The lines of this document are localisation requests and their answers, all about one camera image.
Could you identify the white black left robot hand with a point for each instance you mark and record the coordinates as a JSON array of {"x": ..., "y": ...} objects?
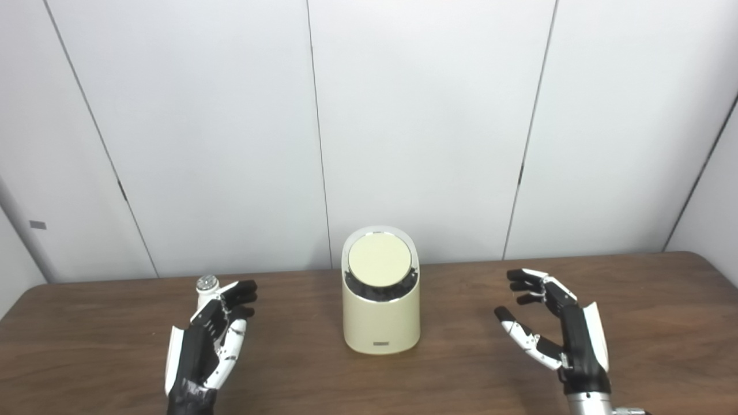
[{"x": 193, "y": 351}]

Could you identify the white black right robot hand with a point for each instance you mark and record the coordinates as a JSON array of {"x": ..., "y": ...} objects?
[{"x": 579, "y": 346}]

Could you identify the small white plastic bottle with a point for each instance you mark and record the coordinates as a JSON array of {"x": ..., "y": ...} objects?
[{"x": 204, "y": 297}]

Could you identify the cream-colored desktop bin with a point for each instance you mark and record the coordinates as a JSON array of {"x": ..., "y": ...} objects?
[{"x": 380, "y": 323}]

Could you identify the round cream bin lid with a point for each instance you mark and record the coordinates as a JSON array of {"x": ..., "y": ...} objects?
[{"x": 379, "y": 259}]

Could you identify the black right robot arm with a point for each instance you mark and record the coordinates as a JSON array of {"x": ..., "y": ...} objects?
[{"x": 588, "y": 405}]

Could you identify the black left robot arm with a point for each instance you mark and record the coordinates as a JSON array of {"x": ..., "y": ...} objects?
[{"x": 190, "y": 402}]

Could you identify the small gray wall tag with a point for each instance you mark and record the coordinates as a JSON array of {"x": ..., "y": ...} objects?
[{"x": 37, "y": 225}]

